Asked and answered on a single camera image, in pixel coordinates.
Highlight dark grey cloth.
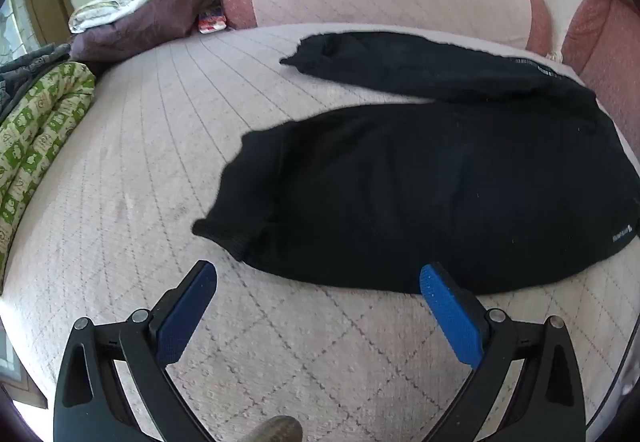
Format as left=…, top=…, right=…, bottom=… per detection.
left=0, top=42, right=71, bottom=123

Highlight purple cloth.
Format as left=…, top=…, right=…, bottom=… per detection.
left=70, top=0, right=223, bottom=66

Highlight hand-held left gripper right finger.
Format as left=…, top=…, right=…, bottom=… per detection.
left=419, top=262, right=587, bottom=442

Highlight green patterned blanket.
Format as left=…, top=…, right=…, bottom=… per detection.
left=0, top=61, right=97, bottom=273

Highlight window with wooden frame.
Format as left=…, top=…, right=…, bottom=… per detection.
left=0, top=0, right=76, bottom=73

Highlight black pants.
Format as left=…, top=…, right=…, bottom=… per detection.
left=192, top=31, right=638, bottom=295

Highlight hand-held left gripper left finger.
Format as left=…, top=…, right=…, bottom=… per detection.
left=53, top=260, right=219, bottom=442

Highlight pink quilted sofa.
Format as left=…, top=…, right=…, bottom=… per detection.
left=0, top=0, right=640, bottom=442

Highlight red and white packet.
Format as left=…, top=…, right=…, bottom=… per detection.
left=197, top=5, right=230, bottom=34

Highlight wooden framed panel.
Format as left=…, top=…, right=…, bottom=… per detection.
left=0, top=332, right=48, bottom=408

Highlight red backrest cushion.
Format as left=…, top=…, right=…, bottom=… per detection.
left=562, top=0, right=640, bottom=138

